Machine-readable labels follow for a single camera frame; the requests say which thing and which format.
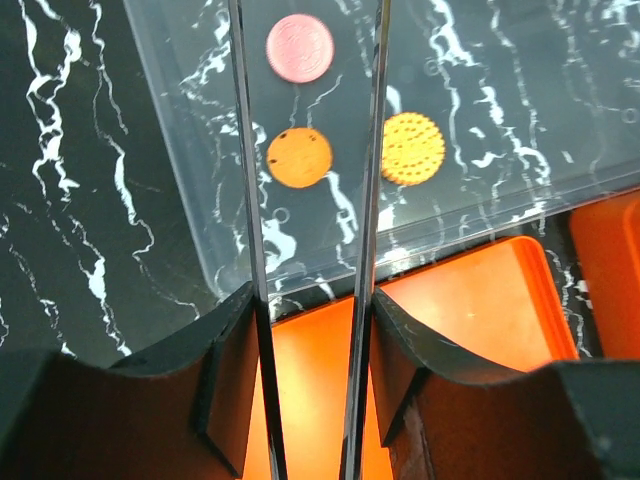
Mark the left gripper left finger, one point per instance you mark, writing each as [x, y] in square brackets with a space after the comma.
[210, 366]

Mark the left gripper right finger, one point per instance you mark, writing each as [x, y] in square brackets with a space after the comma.
[407, 354]

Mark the black metal tongs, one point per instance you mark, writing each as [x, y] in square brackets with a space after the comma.
[356, 118]

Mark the orange box lid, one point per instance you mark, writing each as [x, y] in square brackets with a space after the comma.
[499, 301]

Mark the orange compartment cookie box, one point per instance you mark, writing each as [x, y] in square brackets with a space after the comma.
[606, 239]

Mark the yellow round cookie bottom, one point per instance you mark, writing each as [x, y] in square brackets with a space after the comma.
[414, 149]

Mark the orange chocolate chip cookie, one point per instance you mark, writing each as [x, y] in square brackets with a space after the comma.
[299, 157]

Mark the clear plastic tray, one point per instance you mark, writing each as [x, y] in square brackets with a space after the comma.
[494, 113]

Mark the pink round cookie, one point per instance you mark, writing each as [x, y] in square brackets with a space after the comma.
[300, 48]

